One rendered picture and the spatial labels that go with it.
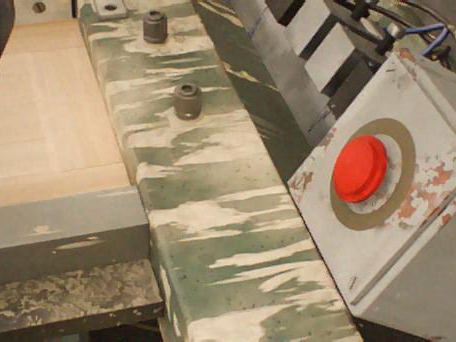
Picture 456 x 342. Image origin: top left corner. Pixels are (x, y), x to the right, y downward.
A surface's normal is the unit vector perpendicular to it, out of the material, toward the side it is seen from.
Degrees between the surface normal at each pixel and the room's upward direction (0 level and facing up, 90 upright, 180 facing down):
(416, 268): 90
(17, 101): 57
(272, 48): 0
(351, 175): 0
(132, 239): 90
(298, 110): 0
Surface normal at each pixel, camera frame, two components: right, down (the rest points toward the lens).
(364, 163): -0.78, -0.30
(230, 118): 0.04, -0.77
